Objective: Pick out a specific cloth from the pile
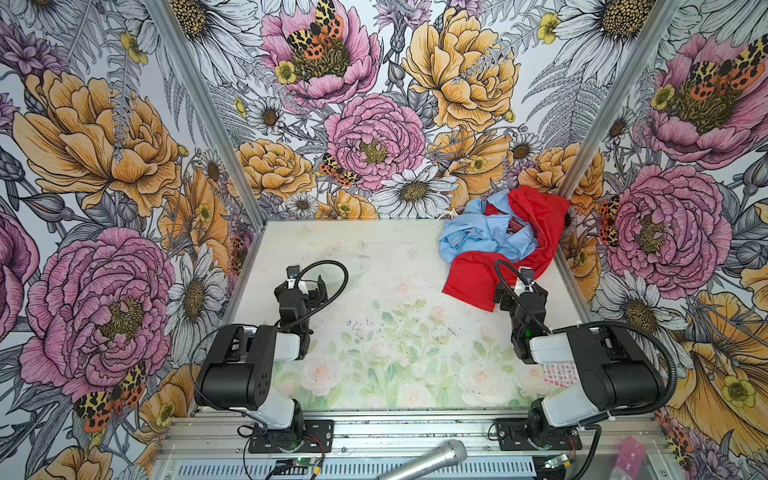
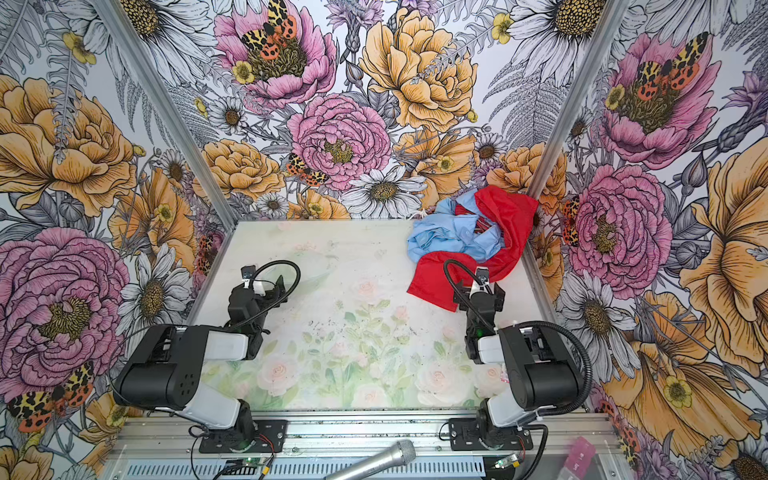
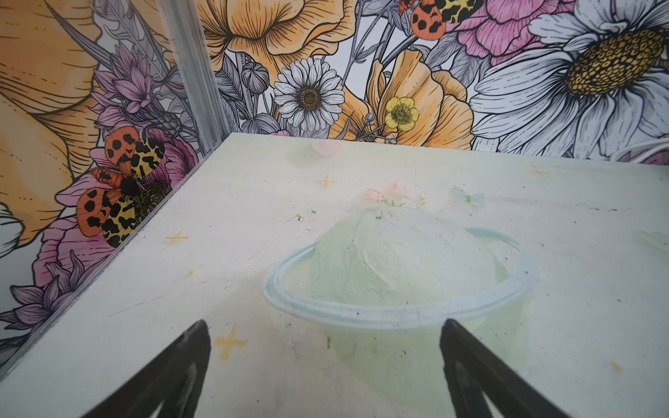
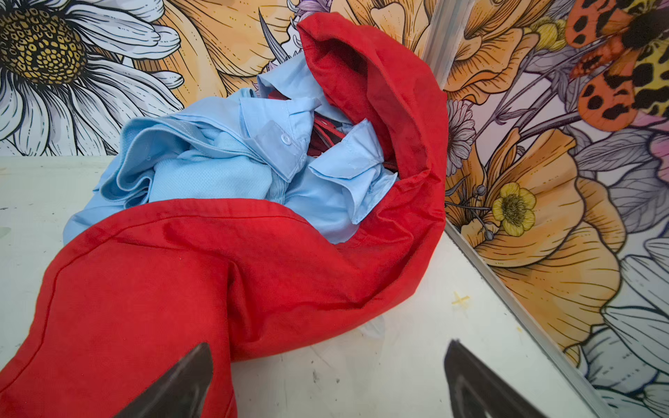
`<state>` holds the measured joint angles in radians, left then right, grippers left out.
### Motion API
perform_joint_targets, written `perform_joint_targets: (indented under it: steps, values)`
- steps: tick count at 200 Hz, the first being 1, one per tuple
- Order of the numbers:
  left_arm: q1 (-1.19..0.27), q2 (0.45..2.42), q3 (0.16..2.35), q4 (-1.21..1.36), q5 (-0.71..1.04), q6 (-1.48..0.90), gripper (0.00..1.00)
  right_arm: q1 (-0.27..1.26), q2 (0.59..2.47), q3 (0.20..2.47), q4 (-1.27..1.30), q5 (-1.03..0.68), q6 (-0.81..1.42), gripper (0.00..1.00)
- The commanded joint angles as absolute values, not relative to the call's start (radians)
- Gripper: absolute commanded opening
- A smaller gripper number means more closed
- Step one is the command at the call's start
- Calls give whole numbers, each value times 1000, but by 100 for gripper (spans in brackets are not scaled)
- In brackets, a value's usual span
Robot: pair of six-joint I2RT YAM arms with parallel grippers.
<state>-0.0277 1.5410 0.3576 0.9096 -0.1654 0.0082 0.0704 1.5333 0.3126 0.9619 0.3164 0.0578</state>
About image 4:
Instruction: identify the red cloth garment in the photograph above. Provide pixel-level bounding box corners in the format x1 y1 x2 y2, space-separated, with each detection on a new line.
1 13 448 417

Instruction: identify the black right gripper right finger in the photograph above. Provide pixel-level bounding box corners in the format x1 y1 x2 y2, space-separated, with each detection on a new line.
444 340 545 418

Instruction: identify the light blue knit cloth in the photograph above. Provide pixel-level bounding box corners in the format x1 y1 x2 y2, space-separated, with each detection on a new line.
148 132 304 203

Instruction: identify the light blue shirt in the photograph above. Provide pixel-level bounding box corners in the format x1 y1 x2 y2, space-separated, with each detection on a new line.
63 54 398 244

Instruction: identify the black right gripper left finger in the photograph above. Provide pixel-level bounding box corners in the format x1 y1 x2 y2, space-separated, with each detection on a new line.
116 342 214 418

